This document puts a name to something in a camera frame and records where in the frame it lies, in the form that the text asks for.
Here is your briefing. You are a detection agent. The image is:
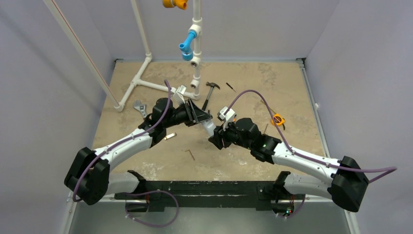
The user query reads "black handled hammer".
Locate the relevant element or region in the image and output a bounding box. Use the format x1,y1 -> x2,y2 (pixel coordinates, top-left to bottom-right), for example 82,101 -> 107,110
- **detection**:
202,82 -> 220,111

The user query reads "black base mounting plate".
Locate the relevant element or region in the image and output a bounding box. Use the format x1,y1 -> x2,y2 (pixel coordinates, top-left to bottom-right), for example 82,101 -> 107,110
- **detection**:
114,171 -> 304,213

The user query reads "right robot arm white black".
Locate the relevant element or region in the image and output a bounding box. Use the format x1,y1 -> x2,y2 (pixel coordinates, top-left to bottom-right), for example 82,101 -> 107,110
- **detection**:
204,118 -> 370,212

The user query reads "gold battery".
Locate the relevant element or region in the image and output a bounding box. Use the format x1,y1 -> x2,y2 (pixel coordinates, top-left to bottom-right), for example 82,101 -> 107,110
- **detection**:
164,133 -> 177,140

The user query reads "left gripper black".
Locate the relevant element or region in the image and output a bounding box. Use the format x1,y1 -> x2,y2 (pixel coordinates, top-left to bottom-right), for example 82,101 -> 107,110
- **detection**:
163,99 -> 212,130

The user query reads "white PVC pipe frame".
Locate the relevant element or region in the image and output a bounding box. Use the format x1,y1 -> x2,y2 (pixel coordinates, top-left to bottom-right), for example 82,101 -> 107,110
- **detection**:
43,0 -> 204,113

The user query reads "orange tape measure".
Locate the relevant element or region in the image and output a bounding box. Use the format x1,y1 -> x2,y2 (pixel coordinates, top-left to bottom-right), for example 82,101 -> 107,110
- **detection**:
269,107 -> 286,130

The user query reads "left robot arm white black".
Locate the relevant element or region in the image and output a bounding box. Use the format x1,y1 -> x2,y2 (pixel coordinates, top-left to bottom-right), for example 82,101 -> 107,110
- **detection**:
64,98 -> 213,205

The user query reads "blue pipe fitting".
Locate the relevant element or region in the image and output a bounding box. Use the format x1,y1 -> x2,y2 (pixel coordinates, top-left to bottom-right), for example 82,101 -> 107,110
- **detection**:
179,30 -> 197,61

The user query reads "orange pipe fitting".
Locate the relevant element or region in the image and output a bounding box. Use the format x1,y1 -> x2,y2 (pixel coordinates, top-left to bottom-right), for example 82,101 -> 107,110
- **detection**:
162,0 -> 188,10

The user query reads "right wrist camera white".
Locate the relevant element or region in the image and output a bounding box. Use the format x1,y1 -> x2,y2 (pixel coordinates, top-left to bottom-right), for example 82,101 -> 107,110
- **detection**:
218,106 -> 236,131

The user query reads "aluminium rail frame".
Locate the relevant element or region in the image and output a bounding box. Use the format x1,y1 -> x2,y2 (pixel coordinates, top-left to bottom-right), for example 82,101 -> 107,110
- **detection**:
59,58 -> 362,234

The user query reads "purple cable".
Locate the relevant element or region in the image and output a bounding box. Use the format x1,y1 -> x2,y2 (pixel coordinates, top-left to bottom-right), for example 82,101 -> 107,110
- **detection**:
227,89 -> 398,185
72,79 -> 180,228

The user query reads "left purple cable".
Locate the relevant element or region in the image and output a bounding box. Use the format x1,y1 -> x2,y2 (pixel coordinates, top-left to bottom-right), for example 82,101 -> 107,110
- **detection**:
72,79 -> 180,228

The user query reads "adjustable wrench red handle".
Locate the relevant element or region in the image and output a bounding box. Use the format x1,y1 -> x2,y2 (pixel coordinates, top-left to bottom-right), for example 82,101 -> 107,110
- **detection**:
132,100 -> 148,118

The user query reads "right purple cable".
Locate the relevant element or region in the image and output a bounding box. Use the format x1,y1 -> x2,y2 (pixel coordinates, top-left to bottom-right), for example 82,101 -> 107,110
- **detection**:
227,89 -> 398,185

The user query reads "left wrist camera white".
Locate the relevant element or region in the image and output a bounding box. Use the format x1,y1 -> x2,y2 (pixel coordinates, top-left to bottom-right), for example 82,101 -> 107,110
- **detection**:
172,85 -> 187,105

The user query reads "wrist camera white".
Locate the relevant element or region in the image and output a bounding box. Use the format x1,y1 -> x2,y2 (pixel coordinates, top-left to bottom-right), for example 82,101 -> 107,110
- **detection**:
172,85 -> 187,105
218,106 -> 236,131

